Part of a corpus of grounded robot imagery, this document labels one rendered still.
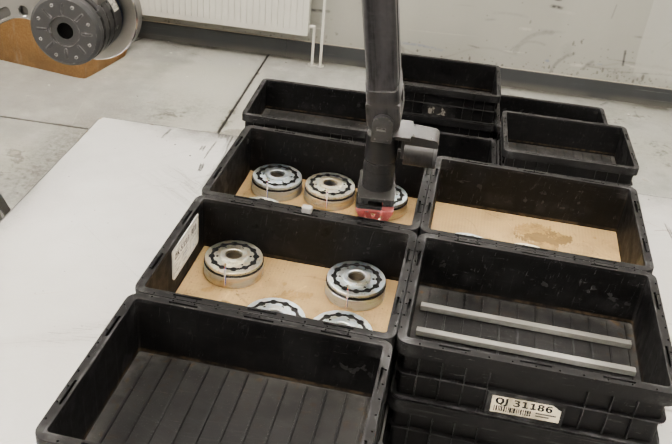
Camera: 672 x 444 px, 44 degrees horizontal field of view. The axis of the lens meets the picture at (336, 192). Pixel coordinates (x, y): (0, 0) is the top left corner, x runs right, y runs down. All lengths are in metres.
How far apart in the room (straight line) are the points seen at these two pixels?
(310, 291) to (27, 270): 0.60
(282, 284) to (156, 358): 0.27
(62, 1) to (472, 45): 3.15
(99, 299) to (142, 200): 0.36
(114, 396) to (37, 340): 0.35
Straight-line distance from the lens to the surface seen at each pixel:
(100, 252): 1.79
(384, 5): 1.30
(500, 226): 1.72
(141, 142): 2.20
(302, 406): 1.26
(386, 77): 1.37
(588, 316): 1.53
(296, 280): 1.48
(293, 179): 1.72
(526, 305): 1.52
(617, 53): 4.62
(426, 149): 1.45
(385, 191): 1.50
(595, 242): 1.74
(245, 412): 1.25
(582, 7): 4.51
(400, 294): 1.31
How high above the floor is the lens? 1.71
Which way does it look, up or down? 30 degrees down
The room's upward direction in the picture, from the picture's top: 5 degrees clockwise
